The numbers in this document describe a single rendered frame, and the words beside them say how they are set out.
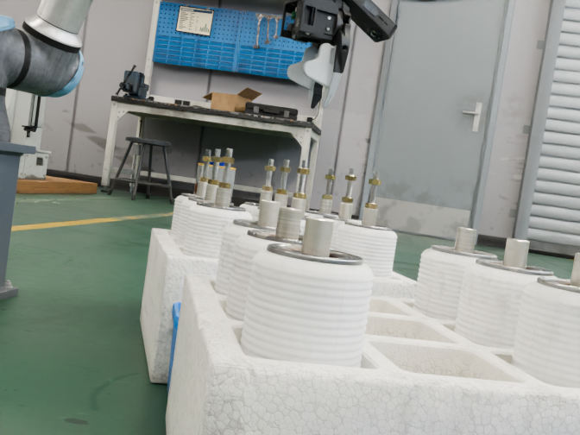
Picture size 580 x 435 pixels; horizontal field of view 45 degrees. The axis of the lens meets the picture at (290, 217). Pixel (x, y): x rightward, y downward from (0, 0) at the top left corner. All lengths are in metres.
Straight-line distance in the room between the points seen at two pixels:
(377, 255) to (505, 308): 0.41
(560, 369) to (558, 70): 5.70
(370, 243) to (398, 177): 5.00
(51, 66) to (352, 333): 1.07
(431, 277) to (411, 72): 5.37
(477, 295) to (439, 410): 0.21
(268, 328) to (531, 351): 0.22
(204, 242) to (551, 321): 0.56
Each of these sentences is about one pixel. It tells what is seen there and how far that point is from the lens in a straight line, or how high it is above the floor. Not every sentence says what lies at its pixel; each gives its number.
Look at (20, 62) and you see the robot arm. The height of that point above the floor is 0.45.
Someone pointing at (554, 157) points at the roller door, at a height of 0.80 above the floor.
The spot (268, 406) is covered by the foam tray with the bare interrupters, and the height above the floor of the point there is 0.16.
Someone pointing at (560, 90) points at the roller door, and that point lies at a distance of 6.22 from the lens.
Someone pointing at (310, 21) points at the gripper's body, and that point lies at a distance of 1.07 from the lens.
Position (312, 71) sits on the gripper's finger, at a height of 0.47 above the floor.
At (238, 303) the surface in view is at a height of 0.19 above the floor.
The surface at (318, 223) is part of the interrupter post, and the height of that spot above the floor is 0.28.
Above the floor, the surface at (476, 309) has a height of 0.21.
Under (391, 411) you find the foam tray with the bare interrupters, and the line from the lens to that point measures 0.51.
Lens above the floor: 0.31
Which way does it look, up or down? 3 degrees down
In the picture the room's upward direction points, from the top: 8 degrees clockwise
